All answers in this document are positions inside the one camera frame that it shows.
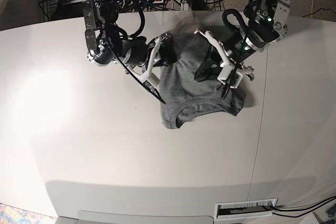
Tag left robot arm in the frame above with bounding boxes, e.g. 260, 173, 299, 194
194, 0, 292, 98

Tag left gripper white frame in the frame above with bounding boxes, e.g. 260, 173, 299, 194
194, 29, 255, 99

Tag black cables at table edge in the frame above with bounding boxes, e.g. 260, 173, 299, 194
271, 196, 336, 218

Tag table cable grommet box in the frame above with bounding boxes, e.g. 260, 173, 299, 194
214, 198, 278, 221

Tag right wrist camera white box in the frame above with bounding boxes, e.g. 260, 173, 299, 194
142, 73, 160, 92

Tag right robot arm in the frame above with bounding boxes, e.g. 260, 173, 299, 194
82, 0, 175, 88

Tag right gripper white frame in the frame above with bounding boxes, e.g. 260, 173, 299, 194
120, 31, 178, 83

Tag grey T-shirt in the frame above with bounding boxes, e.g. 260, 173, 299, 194
159, 33, 244, 130

